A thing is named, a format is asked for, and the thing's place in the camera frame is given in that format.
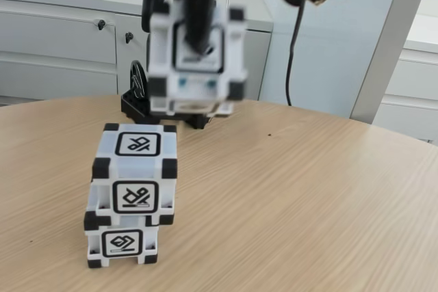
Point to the white slanted frame post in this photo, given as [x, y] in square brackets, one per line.
[388, 49]

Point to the white cube with zigzag symbol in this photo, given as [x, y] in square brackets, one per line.
[229, 52]

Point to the cabinet lock key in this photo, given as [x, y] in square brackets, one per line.
[100, 24]
[127, 37]

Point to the white cube with crossed-loop symbol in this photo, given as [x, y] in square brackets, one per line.
[137, 169]

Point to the white cube with house symbol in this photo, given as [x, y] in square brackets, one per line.
[123, 244]

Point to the black round clamp knob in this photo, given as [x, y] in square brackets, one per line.
[137, 80]

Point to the long white low cabinet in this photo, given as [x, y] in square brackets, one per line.
[51, 49]

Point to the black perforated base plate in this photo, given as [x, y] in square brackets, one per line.
[135, 107]

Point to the white drawer cabinet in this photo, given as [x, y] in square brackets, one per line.
[410, 76]

